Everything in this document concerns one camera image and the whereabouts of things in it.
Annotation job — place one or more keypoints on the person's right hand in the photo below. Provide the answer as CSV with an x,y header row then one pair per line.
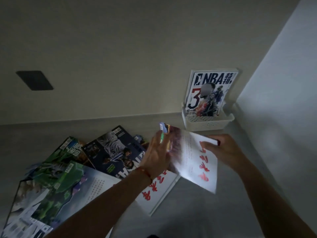
x,y
225,151

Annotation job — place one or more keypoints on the person's left hand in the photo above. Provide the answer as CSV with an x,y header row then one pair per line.
x,y
156,158

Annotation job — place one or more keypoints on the white perforated plastic basket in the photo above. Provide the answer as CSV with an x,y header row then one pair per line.
x,y
205,125

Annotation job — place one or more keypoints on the white magazine brown picture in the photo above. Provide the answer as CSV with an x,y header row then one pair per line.
x,y
193,158

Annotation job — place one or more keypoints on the dark blue basketball magazine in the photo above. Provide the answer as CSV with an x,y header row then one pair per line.
x,y
111,151

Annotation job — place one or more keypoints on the white basketball magazine red numeral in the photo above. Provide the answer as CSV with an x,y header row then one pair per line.
x,y
210,79

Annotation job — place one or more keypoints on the pile of assorted magazines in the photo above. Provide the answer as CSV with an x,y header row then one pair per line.
x,y
57,175

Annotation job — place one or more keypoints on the person's right forearm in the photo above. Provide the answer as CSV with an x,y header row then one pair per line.
x,y
272,200

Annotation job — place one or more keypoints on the person's left forearm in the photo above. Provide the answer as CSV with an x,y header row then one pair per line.
x,y
99,208

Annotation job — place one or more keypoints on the grey wall socket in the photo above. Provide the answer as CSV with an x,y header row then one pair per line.
x,y
34,80

